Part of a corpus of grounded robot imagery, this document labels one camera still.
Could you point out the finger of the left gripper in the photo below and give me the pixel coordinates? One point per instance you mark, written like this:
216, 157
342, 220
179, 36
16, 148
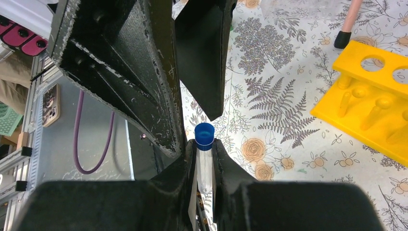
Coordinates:
122, 52
202, 37

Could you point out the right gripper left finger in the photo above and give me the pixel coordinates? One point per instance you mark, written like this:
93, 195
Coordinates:
166, 202

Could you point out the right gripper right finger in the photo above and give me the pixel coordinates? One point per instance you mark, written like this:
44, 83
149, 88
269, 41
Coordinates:
242, 203

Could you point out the blue capped tube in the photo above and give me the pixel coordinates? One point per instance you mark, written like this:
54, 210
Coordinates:
204, 138

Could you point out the yellow test tube rack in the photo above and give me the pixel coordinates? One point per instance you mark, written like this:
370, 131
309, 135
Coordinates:
366, 102

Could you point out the floral patterned table mat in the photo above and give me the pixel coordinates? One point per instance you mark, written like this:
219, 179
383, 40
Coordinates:
278, 67

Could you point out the smartphone on side table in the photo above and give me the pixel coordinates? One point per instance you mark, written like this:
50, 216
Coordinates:
51, 105

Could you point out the green plastic basket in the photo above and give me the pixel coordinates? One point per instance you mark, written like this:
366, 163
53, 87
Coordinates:
9, 120

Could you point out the pink perforated music stand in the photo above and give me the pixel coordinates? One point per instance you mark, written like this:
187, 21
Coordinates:
344, 35

